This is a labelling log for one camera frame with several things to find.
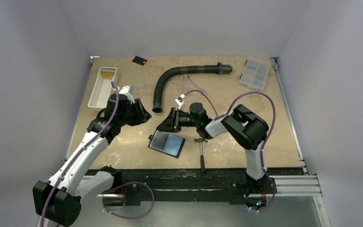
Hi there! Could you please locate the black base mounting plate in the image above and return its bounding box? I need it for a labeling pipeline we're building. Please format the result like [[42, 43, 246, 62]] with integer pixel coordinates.
[[84, 167, 305, 206]]

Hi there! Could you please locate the silver wrench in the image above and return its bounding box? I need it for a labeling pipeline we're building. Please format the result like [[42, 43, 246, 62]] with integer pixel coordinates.
[[183, 75, 207, 95]]

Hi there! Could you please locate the clear plastic organizer box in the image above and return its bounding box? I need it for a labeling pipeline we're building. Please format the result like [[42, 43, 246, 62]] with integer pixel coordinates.
[[239, 58, 271, 90]]

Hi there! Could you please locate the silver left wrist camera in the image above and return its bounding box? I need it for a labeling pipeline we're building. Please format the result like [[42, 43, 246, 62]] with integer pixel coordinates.
[[119, 84, 135, 103]]

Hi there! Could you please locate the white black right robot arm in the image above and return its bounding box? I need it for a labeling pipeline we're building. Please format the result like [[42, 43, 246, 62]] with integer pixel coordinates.
[[156, 103, 270, 192]]

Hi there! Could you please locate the white plastic tray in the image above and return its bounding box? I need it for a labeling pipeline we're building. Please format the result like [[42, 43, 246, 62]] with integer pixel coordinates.
[[87, 67, 118, 111]]

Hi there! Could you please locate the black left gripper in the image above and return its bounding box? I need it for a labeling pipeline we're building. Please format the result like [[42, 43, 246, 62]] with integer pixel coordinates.
[[118, 98, 150, 127]]

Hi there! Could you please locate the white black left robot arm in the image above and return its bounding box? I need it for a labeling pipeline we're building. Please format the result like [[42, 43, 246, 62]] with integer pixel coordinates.
[[33, 94, 151, 227]]

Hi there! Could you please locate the black card holder wallet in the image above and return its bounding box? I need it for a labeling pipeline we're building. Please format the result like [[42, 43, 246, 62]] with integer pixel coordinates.
[[148, 131, 185, 158]]

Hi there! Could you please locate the black corrugated hose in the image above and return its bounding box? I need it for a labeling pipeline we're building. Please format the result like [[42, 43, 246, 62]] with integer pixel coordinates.
[[151, 62, 233, 114]]

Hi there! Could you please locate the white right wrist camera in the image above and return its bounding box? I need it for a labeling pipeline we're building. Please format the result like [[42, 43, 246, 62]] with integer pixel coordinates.
[[175, 94, 185, 110]]

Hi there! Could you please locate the black handled hammer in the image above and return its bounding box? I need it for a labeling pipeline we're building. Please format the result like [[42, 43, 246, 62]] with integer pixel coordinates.
[[194, 138, 207, 173]]

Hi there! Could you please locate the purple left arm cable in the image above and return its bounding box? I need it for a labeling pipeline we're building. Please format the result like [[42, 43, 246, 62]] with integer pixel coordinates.
[[39, 80, 155, 227]]

